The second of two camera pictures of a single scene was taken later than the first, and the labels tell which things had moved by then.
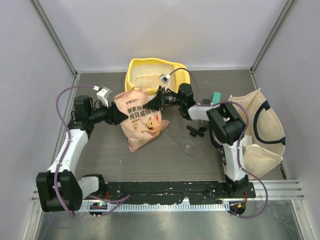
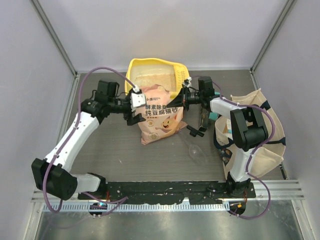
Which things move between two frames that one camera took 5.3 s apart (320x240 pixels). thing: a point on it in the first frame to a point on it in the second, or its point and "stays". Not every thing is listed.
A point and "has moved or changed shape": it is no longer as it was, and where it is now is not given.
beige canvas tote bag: x=268 y=144 stays
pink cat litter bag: x=143 y=124 has moved or changed shape
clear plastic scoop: x=188 y=147 to x=195 y=152
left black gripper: x=114 y=116 to x=131 y=120
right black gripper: x=159 y=100 to x=181 y=100
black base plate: x=153 y=193 stays
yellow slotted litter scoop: x=181 y=76 stays
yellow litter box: x=146 y=73 stays
